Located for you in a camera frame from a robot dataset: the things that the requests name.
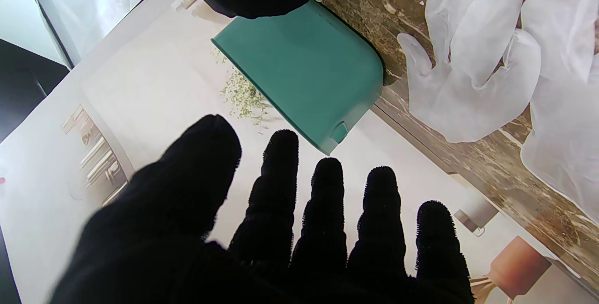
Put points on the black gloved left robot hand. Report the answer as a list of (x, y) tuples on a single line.
[(187, 248)]

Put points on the green plastic basket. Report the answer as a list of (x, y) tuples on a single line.
[(304, 70)]

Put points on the printed kitchen scene backdrop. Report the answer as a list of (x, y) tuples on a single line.
[(164, 61)]

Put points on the translucent white plastic sheet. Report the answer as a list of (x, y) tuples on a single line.
[(93, 4)]

